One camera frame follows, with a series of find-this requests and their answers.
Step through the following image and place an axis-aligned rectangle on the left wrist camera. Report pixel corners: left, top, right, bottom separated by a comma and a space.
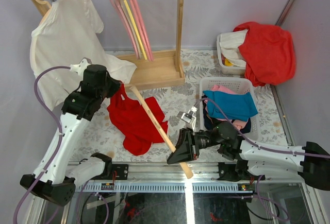
70, 57, 92, 76

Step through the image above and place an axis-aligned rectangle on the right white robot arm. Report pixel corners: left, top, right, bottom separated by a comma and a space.
167, 122, 329, 191

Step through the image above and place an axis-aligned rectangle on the red t shirt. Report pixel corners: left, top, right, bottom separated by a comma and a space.
107, 86, 164, 156

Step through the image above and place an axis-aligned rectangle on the red garment on rear basket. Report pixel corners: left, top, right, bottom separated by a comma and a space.
233, 22, 296, 87

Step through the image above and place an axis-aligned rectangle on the rear white basket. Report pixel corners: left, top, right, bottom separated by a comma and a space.
217, 34, 245, 75

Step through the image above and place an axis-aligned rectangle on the aluminium rail frame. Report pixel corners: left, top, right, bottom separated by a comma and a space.
25, 163, 328, 223

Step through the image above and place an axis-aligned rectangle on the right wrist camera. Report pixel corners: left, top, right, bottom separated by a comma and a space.
177, 106, 197, 131

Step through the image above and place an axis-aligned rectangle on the pink hanger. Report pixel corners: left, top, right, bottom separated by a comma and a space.
129, 0, 154, 61
110, 0, 140, 59

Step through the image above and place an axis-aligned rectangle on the yellow hanger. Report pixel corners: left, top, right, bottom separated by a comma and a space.
121, 0, 146, 60

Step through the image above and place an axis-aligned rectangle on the wooden clothes rack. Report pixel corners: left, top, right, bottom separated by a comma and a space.
23, 0, 186, 92

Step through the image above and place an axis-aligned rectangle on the floral table cloth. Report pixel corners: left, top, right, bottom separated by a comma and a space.
70, 50, 292, 162

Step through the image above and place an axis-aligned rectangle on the white laundry basket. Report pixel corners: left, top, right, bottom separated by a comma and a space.
199, 77, 261, 141

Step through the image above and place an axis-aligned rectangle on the light wooden hanger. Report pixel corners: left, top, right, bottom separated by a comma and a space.
130, 85, 193, 179

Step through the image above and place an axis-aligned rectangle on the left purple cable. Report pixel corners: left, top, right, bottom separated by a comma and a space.
12, 65, 72, 224

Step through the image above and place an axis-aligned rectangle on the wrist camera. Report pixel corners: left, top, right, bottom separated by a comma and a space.
70, 57, 92, 76
177, 106, 197, 131

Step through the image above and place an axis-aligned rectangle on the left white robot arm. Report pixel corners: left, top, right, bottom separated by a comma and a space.
20, 59, 121, 206

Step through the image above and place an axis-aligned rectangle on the white t shirt on hanger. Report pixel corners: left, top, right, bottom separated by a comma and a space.
29, 0, 137, 111

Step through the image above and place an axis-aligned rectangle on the dark navy garment in basket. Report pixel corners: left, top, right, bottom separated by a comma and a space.
202, 100, 252, 134

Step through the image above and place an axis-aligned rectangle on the white garment in rear basket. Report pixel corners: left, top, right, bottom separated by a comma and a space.
219, 29, 248, 68

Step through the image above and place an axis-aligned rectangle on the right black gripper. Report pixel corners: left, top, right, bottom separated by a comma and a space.
167, 128, 219, 166

